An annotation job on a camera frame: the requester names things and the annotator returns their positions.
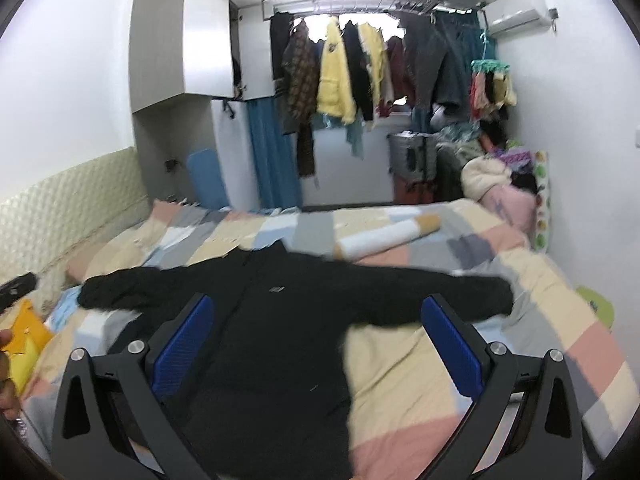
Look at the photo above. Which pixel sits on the grey wall cabinet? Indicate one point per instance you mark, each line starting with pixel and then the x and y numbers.
pixel 179 48

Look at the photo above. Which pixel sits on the green sock hanger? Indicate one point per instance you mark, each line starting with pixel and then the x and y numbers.
pixel 491 88

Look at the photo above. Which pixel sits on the cream fluffy blanket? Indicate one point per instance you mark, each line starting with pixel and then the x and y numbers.
pixel 481 174

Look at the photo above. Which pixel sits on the yellow cartoon pillow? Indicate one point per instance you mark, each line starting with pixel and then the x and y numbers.
pixel 29 337

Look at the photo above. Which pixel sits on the white cylindrical bolster pillow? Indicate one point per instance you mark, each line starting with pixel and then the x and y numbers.
pixel 372 242

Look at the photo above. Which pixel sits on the dark denim jacket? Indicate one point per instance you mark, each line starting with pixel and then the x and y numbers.
pixel 435 64

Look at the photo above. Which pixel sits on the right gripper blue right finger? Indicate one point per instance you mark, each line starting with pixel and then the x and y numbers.
pixel 523 422

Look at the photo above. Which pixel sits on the plaid brown shirt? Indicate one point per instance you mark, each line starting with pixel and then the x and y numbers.
pixel 300 62

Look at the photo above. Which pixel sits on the pink bundled blanket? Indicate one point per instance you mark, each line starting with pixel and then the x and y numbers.
pixel 512 205

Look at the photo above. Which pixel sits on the black hanging coat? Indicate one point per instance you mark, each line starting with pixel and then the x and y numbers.
pixel 358 72

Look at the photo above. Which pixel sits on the blue curtain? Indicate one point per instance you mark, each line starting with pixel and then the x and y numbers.
pixel 274 161

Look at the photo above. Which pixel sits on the blue padded board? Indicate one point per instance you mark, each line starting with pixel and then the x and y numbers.
pixel 206 177

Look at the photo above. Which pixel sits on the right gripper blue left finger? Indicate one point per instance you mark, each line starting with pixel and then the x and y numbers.
pixel 110 420

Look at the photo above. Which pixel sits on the grey suitcase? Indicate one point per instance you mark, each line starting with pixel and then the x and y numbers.
pixel 413 155

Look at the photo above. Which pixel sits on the cream quilted headboard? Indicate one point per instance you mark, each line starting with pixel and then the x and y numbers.
pixel 46 225

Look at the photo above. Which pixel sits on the black puffer jacket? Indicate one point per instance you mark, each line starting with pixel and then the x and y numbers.
pixel 267 397

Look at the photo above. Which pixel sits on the yellow fleece jacket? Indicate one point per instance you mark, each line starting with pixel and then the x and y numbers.
pixel 334 96

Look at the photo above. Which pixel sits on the colourful patchwork duvet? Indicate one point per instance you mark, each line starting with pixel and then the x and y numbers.
pixel 406 397

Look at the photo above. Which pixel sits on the person's left hand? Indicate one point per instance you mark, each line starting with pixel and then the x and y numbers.
pixel 10 404

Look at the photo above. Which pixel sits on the white air conditioner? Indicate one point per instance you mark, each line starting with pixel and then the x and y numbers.
pixel 509 15

